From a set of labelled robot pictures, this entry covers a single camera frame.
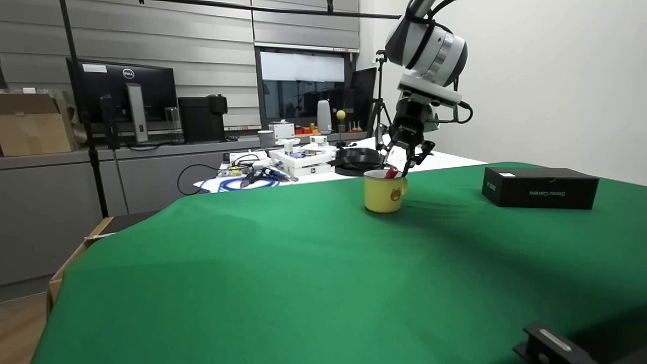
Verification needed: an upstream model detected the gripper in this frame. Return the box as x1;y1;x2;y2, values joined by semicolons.
378;98;439;177

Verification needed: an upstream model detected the white small box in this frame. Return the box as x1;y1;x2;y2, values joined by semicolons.
268;120;295;140

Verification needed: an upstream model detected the black cardboard box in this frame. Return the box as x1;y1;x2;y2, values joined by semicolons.
482;167;600;210

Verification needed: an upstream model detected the brown cardboard box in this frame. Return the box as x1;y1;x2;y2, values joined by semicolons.
0;93;77;157

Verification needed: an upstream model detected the white table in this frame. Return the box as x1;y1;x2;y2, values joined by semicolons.
194;134;487;194

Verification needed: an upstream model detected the black round device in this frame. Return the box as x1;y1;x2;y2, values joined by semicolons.
331;146;384;177

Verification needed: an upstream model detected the yellow mug with bear print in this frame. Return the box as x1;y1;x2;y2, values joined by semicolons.
363;169;408;214

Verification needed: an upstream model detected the white cylindrical speaker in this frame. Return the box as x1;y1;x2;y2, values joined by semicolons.
316;100;333;135

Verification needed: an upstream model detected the white block assembly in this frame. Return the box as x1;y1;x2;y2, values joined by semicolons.
268;135;338;178

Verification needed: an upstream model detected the green cloth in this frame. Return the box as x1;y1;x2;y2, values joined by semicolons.
30;162;647;364

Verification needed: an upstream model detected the black coffee machine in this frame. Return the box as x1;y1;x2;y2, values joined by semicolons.
177;94;228;144

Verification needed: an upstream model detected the clear glass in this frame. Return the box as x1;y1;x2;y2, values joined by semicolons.
164;106;183;144

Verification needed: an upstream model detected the black monitor with silver stand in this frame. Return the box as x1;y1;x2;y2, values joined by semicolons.
66;58;179;145

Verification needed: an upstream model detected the black stand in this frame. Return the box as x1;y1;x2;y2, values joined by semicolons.
59;0;110;219

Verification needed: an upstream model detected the camera on tripod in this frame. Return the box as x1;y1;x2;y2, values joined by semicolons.
366;50;394;150

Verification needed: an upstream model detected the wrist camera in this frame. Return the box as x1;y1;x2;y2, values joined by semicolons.
397;73;464;108

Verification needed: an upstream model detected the coil of blue cable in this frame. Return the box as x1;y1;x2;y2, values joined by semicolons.
201;173;282;193

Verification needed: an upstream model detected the black cable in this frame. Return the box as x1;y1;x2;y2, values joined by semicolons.
176;163;221;197

